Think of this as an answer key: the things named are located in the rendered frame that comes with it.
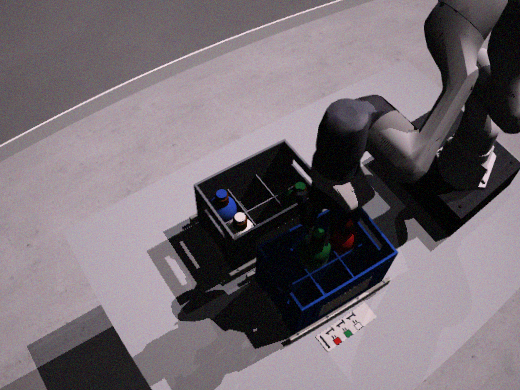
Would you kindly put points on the white paper pick list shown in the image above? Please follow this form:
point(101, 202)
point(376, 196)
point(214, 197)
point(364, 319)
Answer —
point(346, 327)

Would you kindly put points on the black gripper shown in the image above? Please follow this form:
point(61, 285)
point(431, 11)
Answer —
point(320, 200)

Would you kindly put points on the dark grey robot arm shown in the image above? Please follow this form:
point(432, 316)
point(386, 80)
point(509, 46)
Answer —
point(454, 31)

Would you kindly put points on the blue bottle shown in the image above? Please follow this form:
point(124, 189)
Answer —
point(224, 205)

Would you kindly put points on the dark blue crate with dividers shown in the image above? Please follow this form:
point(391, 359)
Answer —
point(318, 301)

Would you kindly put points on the black divided crate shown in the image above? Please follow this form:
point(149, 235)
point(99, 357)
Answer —
point(262, 203)

